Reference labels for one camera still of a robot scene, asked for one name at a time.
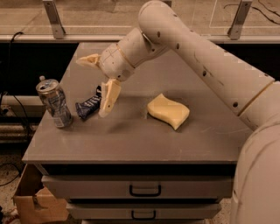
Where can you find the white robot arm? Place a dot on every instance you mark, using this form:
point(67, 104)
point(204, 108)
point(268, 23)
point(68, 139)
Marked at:
point(251, 94)

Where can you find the dark blue rxbar wrapper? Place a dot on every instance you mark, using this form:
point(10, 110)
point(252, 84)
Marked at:
point(85, 109)

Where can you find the left metal bracket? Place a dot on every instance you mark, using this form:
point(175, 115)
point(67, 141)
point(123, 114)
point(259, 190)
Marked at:
point(58, 31)

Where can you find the silver redbull can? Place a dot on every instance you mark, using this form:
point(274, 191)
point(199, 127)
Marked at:
point(53, 97)

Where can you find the yellow wavy sponge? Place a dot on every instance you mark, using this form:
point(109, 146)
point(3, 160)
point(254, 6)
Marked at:
point(168, 111)

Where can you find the grey drawer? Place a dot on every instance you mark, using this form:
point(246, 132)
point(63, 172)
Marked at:
point(117, 187)
point(122, 211)

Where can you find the black upper drawer handle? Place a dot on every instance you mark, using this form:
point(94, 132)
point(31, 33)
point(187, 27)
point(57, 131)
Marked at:
point(145, 191)

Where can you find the black drawer handle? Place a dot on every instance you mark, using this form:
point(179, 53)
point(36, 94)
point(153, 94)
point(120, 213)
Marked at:
point(145, 191)
point(143, 215)

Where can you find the grey upper drawer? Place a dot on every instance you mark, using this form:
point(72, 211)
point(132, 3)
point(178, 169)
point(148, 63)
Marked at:
point(117, 187)

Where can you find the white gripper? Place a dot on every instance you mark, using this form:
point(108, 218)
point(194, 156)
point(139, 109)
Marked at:
point(114, 62)

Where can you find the grey lower drawer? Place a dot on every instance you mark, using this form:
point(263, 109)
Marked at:
point(122, 211)

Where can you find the black lower drawer handle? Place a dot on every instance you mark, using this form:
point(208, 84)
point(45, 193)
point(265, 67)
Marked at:
point(143, 215)

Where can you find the right metal bracket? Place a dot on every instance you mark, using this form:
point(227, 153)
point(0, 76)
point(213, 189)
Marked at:
point(235, 29)

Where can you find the brown cardboard box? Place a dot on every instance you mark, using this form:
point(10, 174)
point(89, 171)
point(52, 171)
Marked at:
point(35, 203)

